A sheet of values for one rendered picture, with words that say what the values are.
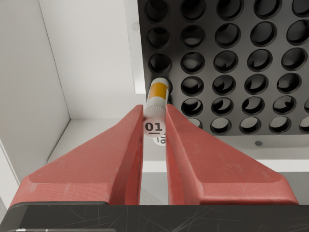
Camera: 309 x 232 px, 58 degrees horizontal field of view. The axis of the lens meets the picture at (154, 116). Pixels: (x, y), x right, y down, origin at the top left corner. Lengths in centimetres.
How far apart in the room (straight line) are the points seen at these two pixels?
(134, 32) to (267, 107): 10
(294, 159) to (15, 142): 18
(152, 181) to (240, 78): 131
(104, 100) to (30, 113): 7
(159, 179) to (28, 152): 125
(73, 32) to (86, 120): 8
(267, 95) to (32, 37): 16
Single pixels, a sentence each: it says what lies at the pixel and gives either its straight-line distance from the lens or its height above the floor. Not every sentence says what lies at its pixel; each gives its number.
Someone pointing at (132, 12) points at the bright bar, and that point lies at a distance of 20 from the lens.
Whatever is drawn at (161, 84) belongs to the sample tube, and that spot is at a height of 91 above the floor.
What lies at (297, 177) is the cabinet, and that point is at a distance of 60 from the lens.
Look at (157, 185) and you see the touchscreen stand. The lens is 147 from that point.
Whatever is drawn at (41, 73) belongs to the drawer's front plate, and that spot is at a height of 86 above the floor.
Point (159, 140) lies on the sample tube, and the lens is 17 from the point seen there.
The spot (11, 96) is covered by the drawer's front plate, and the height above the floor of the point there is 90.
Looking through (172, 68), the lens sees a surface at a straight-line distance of 16.
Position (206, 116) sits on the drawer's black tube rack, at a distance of 17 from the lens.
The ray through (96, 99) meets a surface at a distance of 25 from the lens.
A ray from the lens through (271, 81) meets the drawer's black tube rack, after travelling 17.
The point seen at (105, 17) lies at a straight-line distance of 22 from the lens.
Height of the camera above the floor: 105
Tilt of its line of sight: 57 degrees down
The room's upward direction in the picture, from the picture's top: 174 degrees counter-clockwise
